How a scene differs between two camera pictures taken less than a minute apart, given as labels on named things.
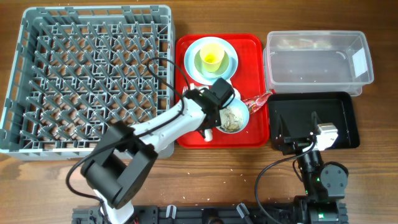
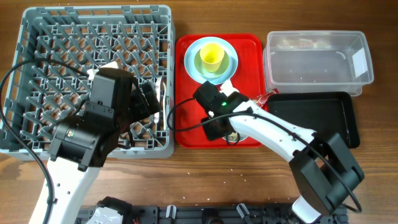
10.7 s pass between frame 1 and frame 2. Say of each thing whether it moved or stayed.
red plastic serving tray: stayed
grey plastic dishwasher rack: stayed
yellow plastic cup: stayed
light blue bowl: moved
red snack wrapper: stayed
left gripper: moved
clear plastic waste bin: stayed
